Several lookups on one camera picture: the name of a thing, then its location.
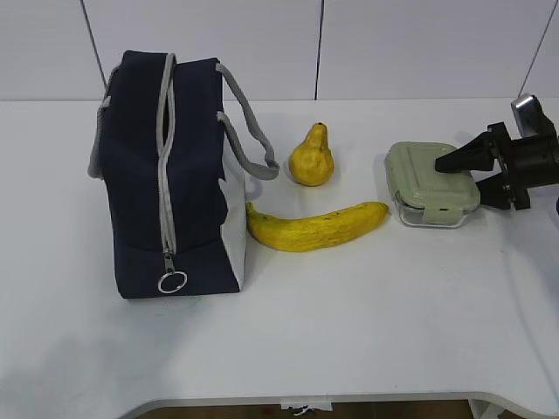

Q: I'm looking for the green lidded glass container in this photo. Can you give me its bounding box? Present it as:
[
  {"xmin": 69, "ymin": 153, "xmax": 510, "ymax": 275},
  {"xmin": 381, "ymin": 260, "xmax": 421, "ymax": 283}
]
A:
[{"xmin": 384, "ymin": 141, "xmax": 480, "ymax": 228}]

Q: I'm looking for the navy blue lunch bag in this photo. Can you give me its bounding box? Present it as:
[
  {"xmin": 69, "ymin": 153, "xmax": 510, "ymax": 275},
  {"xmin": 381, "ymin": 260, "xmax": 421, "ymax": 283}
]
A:
[{"xmin": 88, "ymin": 50, "xmax": 280, "ymax": 299}]

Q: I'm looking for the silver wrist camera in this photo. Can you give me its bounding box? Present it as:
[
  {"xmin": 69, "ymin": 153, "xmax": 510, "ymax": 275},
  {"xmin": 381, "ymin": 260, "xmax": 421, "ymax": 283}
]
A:
[{"xmin": 510, "ymin": 93, "xmax": 557, "ymax": 138}]

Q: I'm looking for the yellow banana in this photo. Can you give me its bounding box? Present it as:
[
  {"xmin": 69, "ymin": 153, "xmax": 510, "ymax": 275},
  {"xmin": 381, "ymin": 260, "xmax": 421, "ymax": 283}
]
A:
[{"xmin": 245, "ymin": 202, "xmax": 389, "ymax": 252}]

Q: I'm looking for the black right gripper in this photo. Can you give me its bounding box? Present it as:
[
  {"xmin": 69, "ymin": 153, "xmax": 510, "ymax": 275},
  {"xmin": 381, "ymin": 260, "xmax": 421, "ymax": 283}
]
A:
[{"xmin": 435, "ymin": 122, "xmax": 558, "ymax": 210}]

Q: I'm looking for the white paper scrap under table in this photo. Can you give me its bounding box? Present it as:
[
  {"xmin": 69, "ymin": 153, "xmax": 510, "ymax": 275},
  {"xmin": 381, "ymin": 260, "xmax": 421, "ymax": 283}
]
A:
[{"xmin": 279, "ymin": 396, "xmax": 334, "ymax": 417}]

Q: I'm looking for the yellow pear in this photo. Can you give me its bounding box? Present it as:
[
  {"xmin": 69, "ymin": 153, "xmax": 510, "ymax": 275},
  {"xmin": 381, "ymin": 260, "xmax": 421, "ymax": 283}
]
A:
[{"xmin": 288, "ymin": 122, "xmax": 335, "ymax": 187}]

